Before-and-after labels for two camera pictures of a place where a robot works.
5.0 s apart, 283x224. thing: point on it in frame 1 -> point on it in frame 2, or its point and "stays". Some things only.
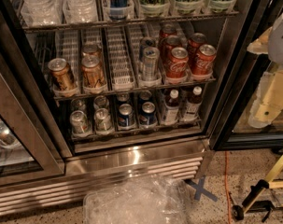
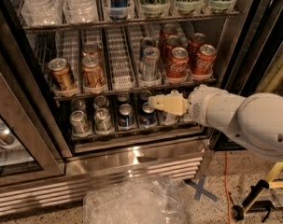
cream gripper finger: x=273 y=94 -> x=170 y=103
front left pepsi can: x=125 y=117 stays
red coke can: x=177 y=63 stays
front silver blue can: x=150 y=63 stays
